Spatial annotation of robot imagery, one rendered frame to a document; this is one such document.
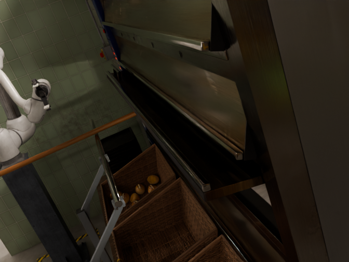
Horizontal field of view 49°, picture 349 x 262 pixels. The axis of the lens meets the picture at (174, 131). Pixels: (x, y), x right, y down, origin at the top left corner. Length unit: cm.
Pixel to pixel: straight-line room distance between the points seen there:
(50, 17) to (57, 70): 44
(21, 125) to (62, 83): 59
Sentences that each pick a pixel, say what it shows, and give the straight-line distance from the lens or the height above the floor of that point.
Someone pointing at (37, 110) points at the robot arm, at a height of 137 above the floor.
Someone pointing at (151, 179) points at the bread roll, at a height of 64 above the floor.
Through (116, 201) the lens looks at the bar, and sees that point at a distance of 150.
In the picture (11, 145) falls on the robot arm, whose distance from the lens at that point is 302.
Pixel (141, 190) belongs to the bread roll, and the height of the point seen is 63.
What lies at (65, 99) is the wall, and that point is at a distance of 350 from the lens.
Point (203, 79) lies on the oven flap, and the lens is 108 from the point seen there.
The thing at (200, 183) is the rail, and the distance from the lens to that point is 88.
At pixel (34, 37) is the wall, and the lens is 343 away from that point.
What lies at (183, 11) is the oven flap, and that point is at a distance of 95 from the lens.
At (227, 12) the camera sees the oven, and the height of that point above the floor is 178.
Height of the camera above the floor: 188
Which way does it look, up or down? 22 degrees down
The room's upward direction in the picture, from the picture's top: 21 degrees counter-clockwise
